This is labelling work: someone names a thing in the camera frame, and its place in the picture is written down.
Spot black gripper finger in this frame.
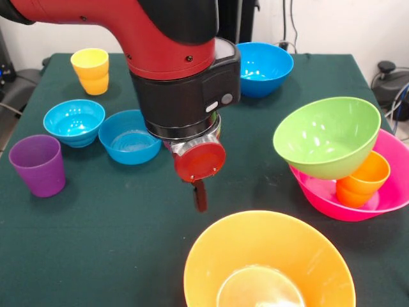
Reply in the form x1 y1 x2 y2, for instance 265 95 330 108
191 179 209 214

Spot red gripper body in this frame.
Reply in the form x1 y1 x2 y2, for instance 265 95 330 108
174 142 227 184

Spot large orange bowl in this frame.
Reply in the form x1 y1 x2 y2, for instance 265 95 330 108
183 210 357 307

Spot medium blue bowl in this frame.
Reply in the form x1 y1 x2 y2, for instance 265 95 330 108
235 42 295 98

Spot large green bowl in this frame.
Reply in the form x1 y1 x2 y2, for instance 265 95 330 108
273 97 382 180

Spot orange cup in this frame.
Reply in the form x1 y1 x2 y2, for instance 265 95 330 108
335 150 391 209

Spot large pink bowl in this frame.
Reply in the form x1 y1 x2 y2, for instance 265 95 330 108
289 129 409 222

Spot black computer tower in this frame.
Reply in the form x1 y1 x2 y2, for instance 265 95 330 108
0 27 17 84

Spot dark blue bowl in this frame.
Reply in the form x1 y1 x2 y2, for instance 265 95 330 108
98 109 162 166

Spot dark green tablecloth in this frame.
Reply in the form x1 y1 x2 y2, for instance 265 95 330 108
0 52 409 307

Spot small light blue bowl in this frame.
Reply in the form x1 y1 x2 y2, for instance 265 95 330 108
43 99 106 148

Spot yellow cup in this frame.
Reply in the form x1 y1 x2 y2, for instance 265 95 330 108
70 47 110 96

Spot purple cup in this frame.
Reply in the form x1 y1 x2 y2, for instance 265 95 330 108
8 134 66 198

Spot black hanging cable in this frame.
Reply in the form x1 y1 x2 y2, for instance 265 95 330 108
282 0 299 54

